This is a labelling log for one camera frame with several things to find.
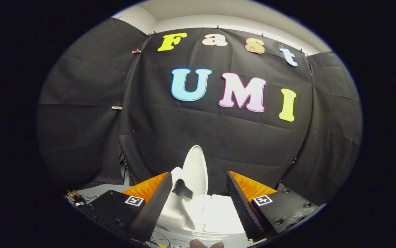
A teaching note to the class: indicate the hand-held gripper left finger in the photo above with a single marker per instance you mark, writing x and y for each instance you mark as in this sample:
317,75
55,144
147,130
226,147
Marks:
153,210

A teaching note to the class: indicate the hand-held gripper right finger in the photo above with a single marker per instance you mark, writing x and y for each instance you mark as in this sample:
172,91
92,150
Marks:
242,210

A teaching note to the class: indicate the white toilet lid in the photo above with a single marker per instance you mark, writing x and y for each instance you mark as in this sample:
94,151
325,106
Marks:
196,168

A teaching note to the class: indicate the white toilet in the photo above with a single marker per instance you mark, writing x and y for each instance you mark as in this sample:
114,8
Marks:
218,213

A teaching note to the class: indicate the black stand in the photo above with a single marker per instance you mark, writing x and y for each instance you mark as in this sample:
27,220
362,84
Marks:
125,168

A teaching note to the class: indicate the black backdrop cloth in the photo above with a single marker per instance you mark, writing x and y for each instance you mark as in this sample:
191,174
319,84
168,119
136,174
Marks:
218,137

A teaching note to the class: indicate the red cloth clip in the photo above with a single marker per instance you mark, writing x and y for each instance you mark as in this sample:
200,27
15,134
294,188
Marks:
136,51

